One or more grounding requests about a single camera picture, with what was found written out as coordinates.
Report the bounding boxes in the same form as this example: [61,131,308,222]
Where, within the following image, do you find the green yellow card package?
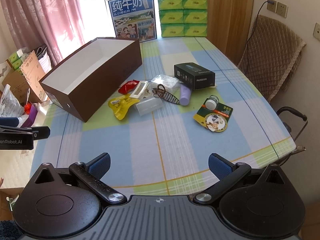
[193,103,233,132]

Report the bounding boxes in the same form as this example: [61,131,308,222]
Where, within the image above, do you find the yellow snack packet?
[108,94,140,120]

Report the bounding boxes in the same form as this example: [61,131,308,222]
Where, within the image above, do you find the red snack packet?
[118,80,139,95]

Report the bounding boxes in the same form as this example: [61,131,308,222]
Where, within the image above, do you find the purple cream tube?
[180,83,192,106]

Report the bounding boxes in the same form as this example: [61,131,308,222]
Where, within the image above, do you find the cream comb package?
[130,81,150,100]

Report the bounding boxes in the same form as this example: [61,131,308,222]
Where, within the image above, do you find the black shaver box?
[174,62,215,90]

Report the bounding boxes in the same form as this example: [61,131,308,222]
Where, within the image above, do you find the brown hair claw clip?
[152,84,180,105]

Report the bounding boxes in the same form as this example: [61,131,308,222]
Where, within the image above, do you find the purple tray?
[21,105,38,128]

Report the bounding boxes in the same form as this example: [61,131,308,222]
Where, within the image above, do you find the clear printed plastic bag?
[0,84,24,118]

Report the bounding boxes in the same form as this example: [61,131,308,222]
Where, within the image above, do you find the open brown cardboard carton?
[2,51,47,104]

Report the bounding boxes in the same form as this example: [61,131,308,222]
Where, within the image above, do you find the green tissue boxes on shelf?
[9,49,28,70]

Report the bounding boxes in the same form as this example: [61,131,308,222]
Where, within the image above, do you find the brown cardboard storage box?
[40,37,142,122]

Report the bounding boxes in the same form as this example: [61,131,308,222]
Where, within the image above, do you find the checked table cloth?
[31,37,295,196]

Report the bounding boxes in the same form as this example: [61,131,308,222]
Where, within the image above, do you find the pink curtain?
[1,0,85,65]

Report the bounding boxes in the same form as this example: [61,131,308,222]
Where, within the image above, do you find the brown quilted chair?
[238,15,306,102]

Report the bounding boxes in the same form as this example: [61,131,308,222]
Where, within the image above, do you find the blue milk carton box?
[108,0,157,42]

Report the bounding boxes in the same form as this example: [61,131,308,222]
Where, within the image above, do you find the green tissue pack stack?
[157,0,208,37]

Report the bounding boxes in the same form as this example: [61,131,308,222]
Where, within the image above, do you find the wall power socket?
[267,0,277,13]

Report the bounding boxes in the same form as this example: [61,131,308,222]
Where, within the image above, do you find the black charger cable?
[245,0,275,53]

